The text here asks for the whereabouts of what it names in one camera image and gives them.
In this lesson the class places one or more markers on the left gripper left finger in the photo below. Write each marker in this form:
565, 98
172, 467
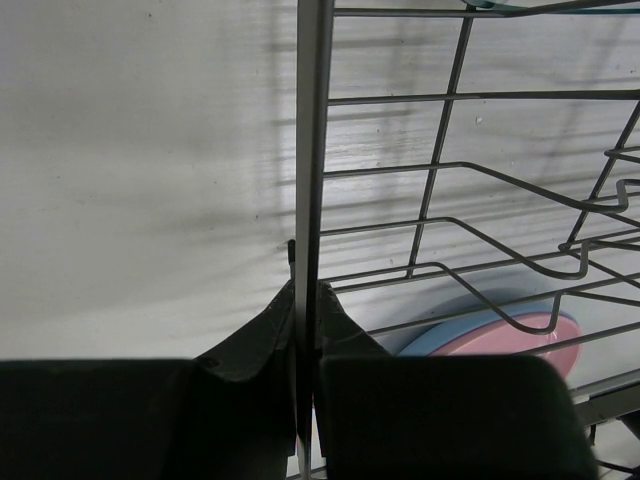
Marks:
225, 414

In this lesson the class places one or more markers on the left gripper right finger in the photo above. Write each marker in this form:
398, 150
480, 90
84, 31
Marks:
460, 417

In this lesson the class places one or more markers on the blue plastic plate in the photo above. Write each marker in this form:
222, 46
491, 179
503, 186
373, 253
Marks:
440, 334

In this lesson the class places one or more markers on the pink plastic plate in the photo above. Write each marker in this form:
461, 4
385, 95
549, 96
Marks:
501, 338

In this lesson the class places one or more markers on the grey wire dish rack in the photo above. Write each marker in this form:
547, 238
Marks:
452, 160

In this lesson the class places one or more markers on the patterned ceramic plate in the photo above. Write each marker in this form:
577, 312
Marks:
499, 5

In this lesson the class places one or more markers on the aluminium table rail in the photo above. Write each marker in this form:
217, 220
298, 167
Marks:
607, 399

